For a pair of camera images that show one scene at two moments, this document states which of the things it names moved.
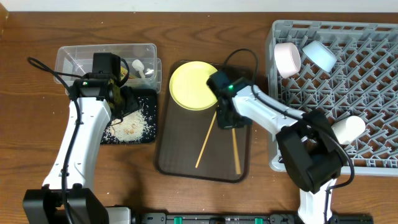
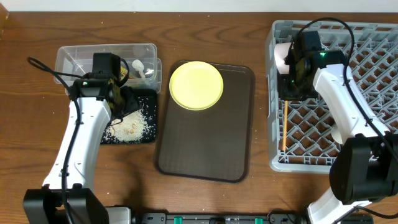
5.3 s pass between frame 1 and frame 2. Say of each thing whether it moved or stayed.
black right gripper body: moved
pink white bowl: stayed
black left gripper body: stayed
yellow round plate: stayed
